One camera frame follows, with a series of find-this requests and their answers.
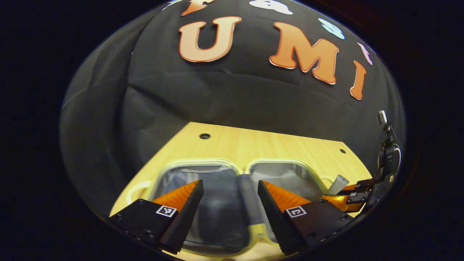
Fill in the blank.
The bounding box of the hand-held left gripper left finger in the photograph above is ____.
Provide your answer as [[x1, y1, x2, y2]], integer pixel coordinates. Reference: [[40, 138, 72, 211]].
[[108, 179, 204, 254]]

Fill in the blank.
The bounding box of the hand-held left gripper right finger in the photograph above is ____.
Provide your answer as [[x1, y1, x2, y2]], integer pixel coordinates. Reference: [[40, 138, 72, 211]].
[[257, 180, 355, 255]]

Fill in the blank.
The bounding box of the small cream suitcase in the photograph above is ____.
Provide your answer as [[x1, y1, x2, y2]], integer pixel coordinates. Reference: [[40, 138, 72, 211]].
[[125, 158, 336, 256]]

